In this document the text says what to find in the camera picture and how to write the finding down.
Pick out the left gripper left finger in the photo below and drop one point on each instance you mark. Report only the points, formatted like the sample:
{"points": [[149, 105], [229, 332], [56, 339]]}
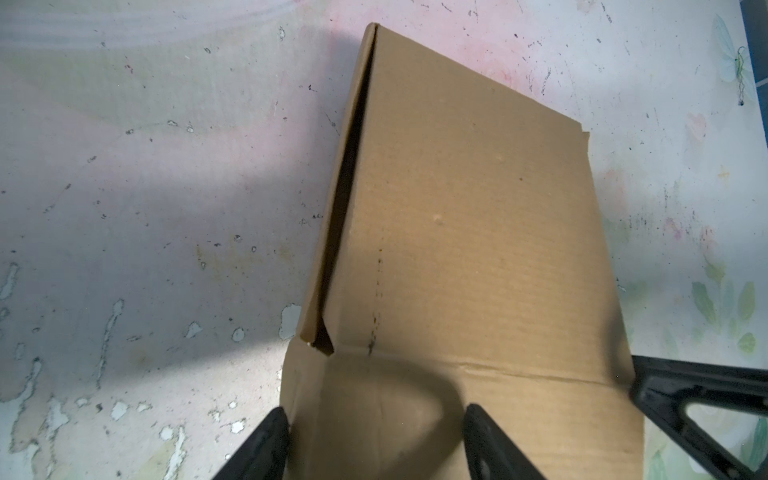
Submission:
{"points": [[263, 455]]}

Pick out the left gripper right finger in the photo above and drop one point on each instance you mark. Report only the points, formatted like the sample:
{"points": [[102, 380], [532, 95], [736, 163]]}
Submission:
{"points": [[490, 453]]}

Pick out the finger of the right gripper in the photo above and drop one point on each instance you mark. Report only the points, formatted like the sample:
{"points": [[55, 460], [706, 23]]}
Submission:
{"points": [[663, 390]]}

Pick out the brown cardboard box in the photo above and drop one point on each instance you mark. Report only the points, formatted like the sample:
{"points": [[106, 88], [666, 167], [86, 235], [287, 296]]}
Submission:
{"points": [[462, 260]]}

